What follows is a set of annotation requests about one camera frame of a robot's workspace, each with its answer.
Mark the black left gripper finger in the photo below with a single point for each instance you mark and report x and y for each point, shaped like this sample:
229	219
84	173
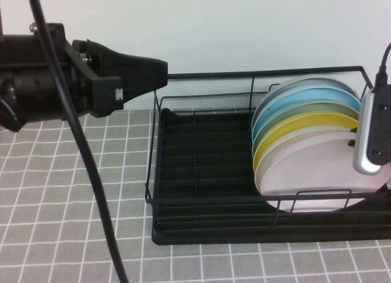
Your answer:
140	72

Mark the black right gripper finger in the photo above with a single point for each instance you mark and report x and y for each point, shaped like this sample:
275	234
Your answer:
353	130
352	142

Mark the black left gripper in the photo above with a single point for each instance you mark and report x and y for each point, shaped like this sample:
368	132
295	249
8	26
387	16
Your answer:
36	90

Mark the pink plate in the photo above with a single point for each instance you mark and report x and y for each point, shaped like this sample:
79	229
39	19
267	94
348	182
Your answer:
311	173

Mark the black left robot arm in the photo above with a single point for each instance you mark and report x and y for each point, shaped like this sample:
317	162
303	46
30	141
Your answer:
7	50

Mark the yellow plate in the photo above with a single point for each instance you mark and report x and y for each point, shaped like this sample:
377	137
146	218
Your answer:
305	122

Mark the green plate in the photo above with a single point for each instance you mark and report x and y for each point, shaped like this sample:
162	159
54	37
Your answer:
305	109

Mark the blue plate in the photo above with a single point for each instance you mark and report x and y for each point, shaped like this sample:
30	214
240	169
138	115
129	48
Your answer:
299	96

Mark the grey plate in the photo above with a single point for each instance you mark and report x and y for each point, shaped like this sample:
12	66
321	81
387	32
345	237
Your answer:
305	82

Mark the cream plate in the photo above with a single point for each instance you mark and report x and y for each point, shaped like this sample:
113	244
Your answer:
268	160

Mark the grey checked tablecloth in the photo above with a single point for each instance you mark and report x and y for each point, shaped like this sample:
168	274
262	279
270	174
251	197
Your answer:
61	203

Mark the black plastic drip tray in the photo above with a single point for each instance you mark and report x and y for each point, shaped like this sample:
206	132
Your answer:
214	238

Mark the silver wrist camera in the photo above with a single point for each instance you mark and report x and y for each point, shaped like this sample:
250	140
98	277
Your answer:
363	133

